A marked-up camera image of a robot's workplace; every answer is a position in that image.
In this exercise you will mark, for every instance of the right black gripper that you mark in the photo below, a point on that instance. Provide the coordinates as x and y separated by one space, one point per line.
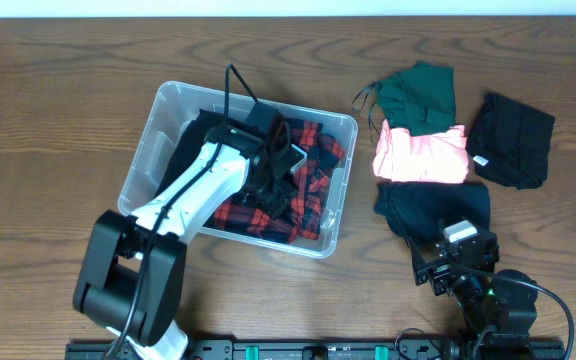
441 270

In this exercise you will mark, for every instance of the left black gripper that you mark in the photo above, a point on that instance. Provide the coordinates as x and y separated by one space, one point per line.
279 201

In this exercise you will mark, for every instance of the red navy plaid cloth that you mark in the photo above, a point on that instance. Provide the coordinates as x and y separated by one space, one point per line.
304 215

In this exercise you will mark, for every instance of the black pants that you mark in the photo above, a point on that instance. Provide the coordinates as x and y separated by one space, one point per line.
188 147

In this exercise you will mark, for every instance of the clear plastic storage bin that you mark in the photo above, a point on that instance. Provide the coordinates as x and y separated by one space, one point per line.
177 104

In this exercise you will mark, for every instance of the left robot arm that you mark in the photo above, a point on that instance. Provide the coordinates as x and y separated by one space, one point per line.
131 274

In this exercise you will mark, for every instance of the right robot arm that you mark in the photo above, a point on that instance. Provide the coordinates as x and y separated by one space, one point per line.
503 304

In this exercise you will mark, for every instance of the dark teal folded garment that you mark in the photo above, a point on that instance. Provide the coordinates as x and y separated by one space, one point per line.
419 211

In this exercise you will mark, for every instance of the pink folded shirt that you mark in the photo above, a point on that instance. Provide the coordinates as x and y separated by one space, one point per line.
437 158

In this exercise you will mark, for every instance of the black folded garment with tag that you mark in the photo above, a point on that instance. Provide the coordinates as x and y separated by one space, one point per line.
510 142

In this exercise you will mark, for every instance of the dark green folded garment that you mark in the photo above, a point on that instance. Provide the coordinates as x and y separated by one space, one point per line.
420 99

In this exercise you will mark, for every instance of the black mounting rail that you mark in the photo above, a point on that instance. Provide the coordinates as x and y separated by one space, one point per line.
406 348

